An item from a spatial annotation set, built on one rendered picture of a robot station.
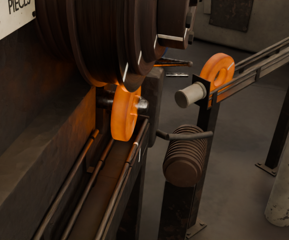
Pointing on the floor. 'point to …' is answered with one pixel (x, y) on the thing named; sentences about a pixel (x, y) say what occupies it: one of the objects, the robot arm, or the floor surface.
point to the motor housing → (180, 182)
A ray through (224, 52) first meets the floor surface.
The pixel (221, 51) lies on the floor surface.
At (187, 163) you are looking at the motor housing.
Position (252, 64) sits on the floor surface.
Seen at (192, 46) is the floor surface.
